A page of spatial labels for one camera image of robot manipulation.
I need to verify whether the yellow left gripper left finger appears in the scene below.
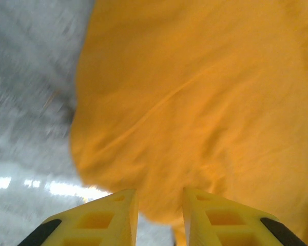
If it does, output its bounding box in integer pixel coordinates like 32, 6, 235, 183
16, 189, 139, 246

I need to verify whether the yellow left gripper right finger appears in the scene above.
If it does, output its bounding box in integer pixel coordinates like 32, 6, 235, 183
182, 187, 308, 246

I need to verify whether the orange t-shirt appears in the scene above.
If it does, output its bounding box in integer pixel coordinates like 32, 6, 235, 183
68, 0, 308, 246

